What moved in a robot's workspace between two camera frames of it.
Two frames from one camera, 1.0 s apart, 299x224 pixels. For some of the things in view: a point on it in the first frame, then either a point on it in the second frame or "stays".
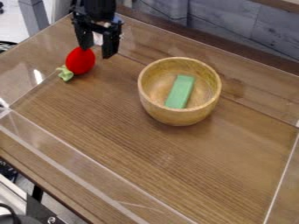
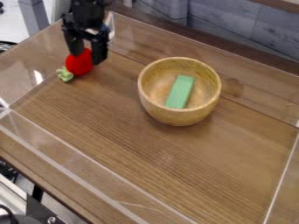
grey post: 35,15 stays
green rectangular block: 181,91 stays
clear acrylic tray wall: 174,134 stays
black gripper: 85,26 to 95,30
